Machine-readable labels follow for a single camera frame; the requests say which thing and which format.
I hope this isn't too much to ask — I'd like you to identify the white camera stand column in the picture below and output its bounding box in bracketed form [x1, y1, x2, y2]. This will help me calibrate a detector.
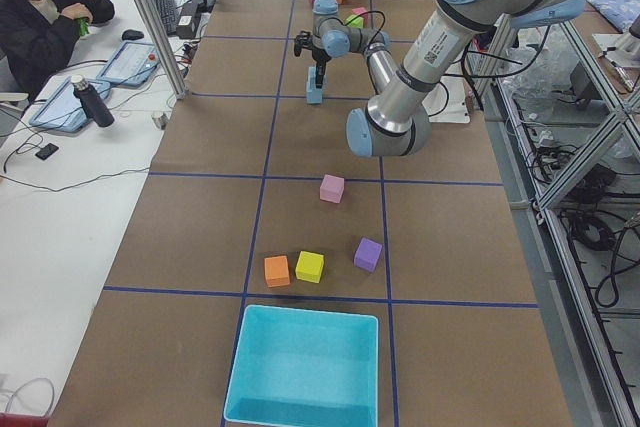
[423, 77, 471, 124]

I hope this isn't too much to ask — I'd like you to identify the aluminium frame post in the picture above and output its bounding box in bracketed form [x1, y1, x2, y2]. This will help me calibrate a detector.
[134, 0, 187, 100]

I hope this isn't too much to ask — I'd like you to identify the light blue foam block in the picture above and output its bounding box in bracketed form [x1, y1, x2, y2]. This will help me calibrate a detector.
[306, 87, 323, 105]
[306, 66, 315, 89]

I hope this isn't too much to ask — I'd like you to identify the teach pendant near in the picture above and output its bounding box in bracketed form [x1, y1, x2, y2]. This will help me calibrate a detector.
[29, 76, 111, 133]

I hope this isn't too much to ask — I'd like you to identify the black smartphone on table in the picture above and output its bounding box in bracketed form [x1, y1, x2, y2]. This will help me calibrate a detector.
[35, 143, 59, 161]

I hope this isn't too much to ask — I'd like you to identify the blue plastic bin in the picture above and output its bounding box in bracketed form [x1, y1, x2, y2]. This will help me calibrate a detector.
[223, 305, 379, 426]

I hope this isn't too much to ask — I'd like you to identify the small metal cylinder weight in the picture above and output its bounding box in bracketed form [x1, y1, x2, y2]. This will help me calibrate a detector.
[152, 112, 169, 130]

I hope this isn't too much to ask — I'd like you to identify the seated person black jacket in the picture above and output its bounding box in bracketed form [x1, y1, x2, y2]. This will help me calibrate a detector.
[1, 0, 115, 100]

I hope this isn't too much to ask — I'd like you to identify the orange foam block left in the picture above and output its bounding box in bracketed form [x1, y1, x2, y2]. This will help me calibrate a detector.
[264, 255, 291, 288]

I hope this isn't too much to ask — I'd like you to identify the green foam block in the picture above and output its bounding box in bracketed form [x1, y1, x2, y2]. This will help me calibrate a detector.
[344, 15, 365, 29]

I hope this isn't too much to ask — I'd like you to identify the teach pendant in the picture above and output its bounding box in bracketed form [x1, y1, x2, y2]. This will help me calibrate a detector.
[29, 76, 111, 133]
[96, 41, 159, 88]

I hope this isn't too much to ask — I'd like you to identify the light pink foam block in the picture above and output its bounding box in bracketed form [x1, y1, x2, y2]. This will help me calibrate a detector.
[319, 174, 345, 204]

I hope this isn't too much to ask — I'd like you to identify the purple foam block left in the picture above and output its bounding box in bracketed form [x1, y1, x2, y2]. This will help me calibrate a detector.
[353, 237, 382, 272]

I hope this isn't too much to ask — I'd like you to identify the black keyboard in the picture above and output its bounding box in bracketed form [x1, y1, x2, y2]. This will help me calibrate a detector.
[152, 0, 178, 36]

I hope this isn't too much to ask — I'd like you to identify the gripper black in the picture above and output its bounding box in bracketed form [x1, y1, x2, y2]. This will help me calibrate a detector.
[311, 46, 331, 88]

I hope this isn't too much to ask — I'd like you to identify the red-pink foam block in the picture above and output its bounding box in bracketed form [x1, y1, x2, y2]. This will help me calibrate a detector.
[351, 7, 370, 26]

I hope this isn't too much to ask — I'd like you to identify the yellow-green foam block left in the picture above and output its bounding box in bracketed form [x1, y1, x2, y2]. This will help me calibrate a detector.
[295, 251, 324, 283]

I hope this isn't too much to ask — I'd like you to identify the teach pendant far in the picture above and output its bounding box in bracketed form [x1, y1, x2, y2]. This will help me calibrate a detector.
[96, 41, 159, 88]

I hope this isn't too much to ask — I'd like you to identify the black computer mouse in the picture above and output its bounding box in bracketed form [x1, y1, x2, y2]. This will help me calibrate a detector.
[121, 29, 144, 41]

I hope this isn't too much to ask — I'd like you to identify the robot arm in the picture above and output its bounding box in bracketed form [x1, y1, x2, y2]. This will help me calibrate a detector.
[294, 0, 586, 157]

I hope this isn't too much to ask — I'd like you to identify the black water bottle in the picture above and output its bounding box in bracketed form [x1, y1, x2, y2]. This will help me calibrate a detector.
[70, 75, 115, 128]

